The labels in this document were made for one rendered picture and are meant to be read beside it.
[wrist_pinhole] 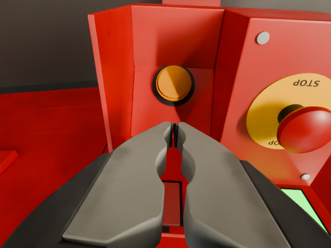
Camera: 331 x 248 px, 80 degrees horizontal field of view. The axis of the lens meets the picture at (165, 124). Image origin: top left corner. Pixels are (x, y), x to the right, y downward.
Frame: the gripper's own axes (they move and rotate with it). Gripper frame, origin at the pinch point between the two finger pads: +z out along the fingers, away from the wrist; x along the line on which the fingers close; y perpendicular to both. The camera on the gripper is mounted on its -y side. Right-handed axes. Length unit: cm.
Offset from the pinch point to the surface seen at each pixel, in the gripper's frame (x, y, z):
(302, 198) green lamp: 13.1, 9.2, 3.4
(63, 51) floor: -50, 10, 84
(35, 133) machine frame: -41, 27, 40
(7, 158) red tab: -39, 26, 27
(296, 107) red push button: 9.5, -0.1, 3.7
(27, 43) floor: -66, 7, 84
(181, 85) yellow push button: 0.9, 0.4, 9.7
